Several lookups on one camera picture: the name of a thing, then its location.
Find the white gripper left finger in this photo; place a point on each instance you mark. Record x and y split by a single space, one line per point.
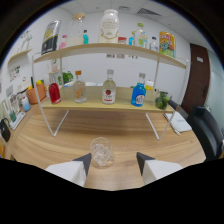
66 170

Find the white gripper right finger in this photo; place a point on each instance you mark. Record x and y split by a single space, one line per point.
160 170

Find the small orange-cap clear bottle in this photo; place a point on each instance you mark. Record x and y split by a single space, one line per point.
80 91

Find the tall white milk bottle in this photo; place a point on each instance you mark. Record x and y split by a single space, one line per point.
109 28

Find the clear glass with ice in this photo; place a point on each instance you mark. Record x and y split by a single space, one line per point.
101 154

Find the white notebook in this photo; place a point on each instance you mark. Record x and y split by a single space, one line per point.
178 122

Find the black chair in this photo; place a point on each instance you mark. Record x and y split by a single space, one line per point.
206 131

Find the white tray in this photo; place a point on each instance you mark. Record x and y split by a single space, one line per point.
17 122

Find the glass of green limes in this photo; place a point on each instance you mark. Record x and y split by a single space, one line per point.
162 101

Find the black bag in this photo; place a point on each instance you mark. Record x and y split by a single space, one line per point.
5 131

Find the small pale blue bottle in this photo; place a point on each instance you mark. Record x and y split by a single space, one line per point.
26 105

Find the red liquid bottle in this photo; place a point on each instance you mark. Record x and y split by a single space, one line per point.
54 93

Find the orange pot with utensils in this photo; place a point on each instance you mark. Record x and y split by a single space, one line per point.
36 95

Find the clear bottle with red label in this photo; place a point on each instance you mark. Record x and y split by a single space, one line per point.
109 91

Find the green potted plant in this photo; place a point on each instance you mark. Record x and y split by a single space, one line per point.
67 77

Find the white box appliance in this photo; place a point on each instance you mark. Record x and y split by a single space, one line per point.
25 85

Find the brown door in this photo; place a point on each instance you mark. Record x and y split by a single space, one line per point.
196 80

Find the small clear blue-cap bottle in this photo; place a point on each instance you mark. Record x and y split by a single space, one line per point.
154 45

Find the yellow cartoon drink can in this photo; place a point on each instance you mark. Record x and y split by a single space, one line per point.
167 45

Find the two-tier wooden shelf rack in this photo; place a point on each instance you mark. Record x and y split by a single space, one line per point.
100 48

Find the pink liquid bottle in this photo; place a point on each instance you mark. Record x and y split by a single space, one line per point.
63 43

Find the large silver black can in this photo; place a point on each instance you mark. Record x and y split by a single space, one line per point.
50 38

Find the teal liquid bottle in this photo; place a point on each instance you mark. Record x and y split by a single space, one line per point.
86 38

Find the clear bottle with green cap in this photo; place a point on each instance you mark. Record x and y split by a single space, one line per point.
141 36

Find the ceiling air vent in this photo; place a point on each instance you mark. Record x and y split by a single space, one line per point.
148 12

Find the square ceiling diffuser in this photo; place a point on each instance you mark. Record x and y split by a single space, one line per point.
124 7

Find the wooden wall shelf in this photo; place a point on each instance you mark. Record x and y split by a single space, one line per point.
20 55

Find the red wall poster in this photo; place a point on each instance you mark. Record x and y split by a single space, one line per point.
122 40

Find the white ornament on wall shelf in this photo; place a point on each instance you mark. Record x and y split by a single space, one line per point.
26 40

